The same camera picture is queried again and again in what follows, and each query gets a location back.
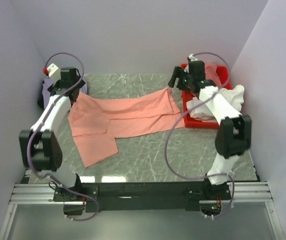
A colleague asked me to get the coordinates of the dusty pink t shirt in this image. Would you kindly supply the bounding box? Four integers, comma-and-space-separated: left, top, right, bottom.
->
204, 63, 222, 88

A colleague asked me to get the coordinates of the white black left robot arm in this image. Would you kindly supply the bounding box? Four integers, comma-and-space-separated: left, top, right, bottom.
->
19, 63, 85, 201

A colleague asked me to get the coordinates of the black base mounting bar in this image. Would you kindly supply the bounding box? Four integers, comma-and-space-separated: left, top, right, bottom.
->
53, 180, 232, 213

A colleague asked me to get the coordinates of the red plastic bin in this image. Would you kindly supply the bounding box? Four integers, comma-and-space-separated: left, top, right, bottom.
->
181, 63, 229, 130

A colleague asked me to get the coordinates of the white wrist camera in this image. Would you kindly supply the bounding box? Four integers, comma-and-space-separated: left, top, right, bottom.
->
187, 53, 199, 63
43, 63, 61, 83

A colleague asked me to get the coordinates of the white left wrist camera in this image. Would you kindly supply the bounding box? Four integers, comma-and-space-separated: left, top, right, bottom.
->
43, 63, 61, 83

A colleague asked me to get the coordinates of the folded lavender t shirt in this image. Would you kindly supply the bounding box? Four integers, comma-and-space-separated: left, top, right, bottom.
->
41, 77, 89, 110

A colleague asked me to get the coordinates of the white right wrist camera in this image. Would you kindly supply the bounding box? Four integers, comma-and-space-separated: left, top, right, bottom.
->
187, 53, 199, 63

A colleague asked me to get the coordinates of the aluminium frame rail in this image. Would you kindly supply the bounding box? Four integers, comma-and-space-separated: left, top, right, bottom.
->
0, 170, 284, 240

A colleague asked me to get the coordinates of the salmon pink t shirt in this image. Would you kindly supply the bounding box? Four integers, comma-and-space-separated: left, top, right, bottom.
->
68, 87, 185, 168

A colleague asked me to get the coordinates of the white printed t shirt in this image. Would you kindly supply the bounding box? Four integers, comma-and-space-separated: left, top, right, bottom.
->
186, 84, 245, 123

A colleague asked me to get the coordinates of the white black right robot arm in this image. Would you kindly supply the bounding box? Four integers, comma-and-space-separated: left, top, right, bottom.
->
168, 59, 252, 200

